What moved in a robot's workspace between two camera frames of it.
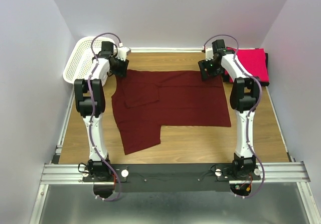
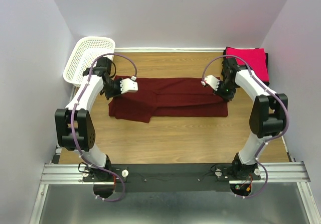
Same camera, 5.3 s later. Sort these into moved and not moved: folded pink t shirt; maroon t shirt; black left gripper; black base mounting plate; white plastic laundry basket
Moved: black left gripper; maroon t shirt
Not moved: white plastic laundry basket; folded pink t shirt; black base mounting plate
